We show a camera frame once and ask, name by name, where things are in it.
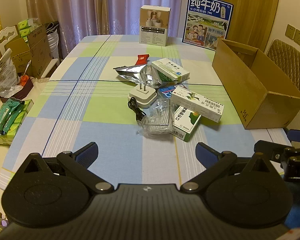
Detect white plastic bag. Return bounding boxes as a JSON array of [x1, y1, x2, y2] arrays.
[[0, 48, 18, 98]]

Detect blue illustrated milk carton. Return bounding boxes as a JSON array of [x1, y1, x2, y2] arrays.
[[182, 0, 234, 48]]

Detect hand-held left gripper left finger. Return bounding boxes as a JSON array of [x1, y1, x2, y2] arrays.
[[23, 142, 115, 194]]

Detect quilted beige chair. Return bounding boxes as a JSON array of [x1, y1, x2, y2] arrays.
[[266, 39, 300, 96]]

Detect stack of green tissue packs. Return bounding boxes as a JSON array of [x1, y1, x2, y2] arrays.
[[0, 99, 34, 146]]

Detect red snack packet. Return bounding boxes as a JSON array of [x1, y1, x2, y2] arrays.
[[134, 54, 150, 65]]

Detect green tissue packs in carton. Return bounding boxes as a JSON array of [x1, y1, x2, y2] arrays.
[[17, 18, 36, 38]]

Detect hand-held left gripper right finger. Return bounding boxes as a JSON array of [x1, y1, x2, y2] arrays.
[[180, 142, 273, 194]]

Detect wooden door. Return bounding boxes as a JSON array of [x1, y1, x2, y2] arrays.
[[219, 0, 282, 51]]

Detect white carved board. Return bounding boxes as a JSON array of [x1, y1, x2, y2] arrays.
[[0, 25, 21, 58]]

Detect beige patterned curtain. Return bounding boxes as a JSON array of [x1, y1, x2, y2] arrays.
[[24, 0, 65, 55]]

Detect beige product box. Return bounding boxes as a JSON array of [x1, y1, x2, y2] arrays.
[[139, 5, 171, 47]]

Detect clear plastic package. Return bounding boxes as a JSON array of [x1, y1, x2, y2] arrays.
[[137, 97, 174, 137]]

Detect metal spoon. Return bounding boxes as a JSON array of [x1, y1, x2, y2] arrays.
[[22, 60, 32, 77]]

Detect silver foil bag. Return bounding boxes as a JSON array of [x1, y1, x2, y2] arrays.
[[113, 64, 184, 88]]

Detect white medicine box bird print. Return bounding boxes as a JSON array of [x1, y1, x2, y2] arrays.
[[170, 85, 225, 123]]

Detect white bucket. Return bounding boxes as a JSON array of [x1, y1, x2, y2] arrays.
[[46, 22, 60, 61]]

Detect dark red box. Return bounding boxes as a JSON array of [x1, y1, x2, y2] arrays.
[[0, 76, 34, 101]]

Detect small blue tin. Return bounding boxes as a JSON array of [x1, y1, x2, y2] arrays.
[[157, 86, 177, 100]]

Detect purple sheer curtain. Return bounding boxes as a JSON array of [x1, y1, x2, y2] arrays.
[[57, 0, 185, 37]]

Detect brown cardboard box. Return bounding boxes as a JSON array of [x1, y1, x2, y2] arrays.
[[212, 39, 300, 130]]

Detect white plug adapter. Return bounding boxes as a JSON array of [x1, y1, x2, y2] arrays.
[[127, 83, 157, 109]]

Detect dark green packets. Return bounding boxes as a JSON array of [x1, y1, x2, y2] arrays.
[[0, 97, 25, 136]]

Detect open cardboard carton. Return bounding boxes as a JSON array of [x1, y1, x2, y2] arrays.
[[4, 24, 53, 78]]

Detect black cable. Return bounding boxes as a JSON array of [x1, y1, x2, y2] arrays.
[[127, 97, 147, 123]]

